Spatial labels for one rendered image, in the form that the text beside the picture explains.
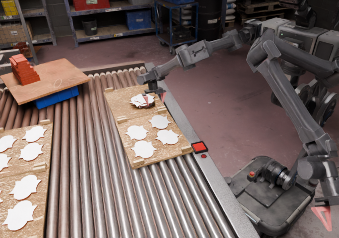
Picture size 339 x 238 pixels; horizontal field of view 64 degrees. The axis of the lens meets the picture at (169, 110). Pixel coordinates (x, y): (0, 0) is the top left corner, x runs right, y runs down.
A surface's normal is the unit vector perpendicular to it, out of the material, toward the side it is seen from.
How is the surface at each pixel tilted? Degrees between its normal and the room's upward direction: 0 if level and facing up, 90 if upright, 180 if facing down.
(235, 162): 0
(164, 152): 0
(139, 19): 90
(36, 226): 0
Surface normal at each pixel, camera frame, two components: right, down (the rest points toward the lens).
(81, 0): 0.36, 0.53
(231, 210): -0.02, -0.82
